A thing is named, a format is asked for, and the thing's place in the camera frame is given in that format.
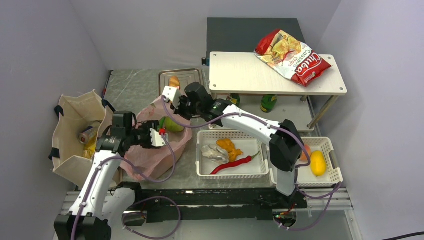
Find pink plastic grocery bag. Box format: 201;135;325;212
120;97;193;183

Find yellow mango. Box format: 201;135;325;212
309;150;327;177

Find left green glass bottle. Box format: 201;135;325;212
227;93;241;107

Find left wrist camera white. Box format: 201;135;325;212
150;128;169;148

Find can inside tote bag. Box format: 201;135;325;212
77;120;102;145

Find left white plastic basket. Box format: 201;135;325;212
195;130;270;180

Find red cassava chips bag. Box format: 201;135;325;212
254;29;332;87

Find bread loaf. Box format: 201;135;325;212
168;75;181;90

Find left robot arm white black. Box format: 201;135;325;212
54;111;166;240

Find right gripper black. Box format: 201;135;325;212
170;94;203;121

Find red chili pepper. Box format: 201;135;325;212
210;151;260;175

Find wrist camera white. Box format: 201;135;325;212
150;128;169;148
162;86;182;109

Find white two-tier shelf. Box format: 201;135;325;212
209;51;348;132

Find orange habanero pepper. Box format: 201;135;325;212
216;138;244;163

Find dark grey back panel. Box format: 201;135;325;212
201;17;305;67

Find right green glass bottle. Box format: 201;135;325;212
260;94;278;113

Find beige canvas tote bag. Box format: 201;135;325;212
49;90;115;188

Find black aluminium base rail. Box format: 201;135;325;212
59;188;352;223

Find clear dumplings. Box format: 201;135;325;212
201;144;230;165

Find green cabbage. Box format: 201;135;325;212
163;117;185;133

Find metal baking tray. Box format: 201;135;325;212
158;68;204;96

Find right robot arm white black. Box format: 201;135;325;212
162;82;307;208

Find peach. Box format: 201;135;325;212
299;144;312;163

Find green glass bottle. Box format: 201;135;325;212
227;93;241;107
260;94;278;113

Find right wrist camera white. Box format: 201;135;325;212
162;86;182;109

